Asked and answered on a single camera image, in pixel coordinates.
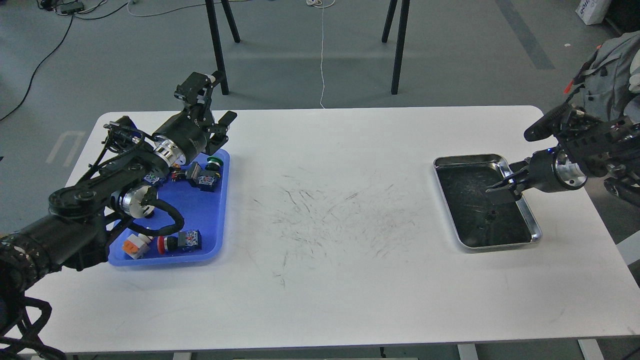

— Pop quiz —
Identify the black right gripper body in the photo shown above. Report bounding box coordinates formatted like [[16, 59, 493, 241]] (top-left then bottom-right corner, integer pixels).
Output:
[[510, 149, 588, 193]]

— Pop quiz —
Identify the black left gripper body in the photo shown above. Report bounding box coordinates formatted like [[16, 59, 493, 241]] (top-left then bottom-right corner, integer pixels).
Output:
[[152, 105, 229, 166]]

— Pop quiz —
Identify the metal tray with black mat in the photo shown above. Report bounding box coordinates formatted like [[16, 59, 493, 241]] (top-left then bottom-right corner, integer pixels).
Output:
[[433, 153, 543, 252]]

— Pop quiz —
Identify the black cable on floor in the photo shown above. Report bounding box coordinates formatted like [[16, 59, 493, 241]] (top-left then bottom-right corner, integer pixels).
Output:
[[0, 0, 131, 123]]

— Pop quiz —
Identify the green push button switch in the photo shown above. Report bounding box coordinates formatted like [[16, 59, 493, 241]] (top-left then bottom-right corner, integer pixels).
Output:
[[185, 156, 224, 192]]

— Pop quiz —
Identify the white cardboard box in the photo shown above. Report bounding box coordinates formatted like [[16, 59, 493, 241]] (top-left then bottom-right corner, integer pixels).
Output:
[[574, 0, 611, 26]]

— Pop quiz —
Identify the orange white switch module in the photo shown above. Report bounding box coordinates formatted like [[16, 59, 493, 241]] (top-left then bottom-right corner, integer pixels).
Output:
[[121, 234, 151, 260]]

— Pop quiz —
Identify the black table leg pair right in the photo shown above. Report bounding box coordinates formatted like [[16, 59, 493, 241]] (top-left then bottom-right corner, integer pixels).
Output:
[[381, 0, 411, 95]]

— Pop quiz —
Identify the black table leg pair left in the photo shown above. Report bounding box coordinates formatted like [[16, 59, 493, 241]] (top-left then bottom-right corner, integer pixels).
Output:
[[204, 0, 242, 75]]

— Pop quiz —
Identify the grey backpack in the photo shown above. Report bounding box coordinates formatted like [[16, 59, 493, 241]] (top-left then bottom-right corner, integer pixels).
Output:
[[564, 30, 640, 124]]

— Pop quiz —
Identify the blue plastic tray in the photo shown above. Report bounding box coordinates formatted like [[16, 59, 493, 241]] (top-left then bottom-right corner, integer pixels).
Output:
[[108, 149, 231, 267]]

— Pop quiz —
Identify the white cable on floor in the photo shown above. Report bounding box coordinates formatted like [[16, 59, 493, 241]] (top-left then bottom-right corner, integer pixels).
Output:
[[306, 0, 337, 110]]

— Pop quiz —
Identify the black power adapter on floor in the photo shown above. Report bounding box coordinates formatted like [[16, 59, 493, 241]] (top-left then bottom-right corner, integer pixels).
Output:
[[37, 0, 85, 16]]

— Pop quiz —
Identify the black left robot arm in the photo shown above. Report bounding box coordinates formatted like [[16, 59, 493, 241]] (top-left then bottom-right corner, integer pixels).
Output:
[[0, 70, 237, 360]]

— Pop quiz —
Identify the black table leg pair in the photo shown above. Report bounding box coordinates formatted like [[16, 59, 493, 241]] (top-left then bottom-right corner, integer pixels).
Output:
[[381, 0, 411, 95], [204, 0, 242, 75]]

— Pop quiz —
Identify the red push button switch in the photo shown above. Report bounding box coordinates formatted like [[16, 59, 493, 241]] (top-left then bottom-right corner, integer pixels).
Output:
[[156, 229, 202, 255]]

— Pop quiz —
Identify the yellow push button switch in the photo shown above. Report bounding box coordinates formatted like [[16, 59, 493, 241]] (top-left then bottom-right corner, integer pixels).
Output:
[[142, 173, 167, 189]]

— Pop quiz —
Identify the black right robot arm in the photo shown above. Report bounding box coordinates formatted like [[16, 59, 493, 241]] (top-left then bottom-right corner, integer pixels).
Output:
[[484, 104, 640, 207]]

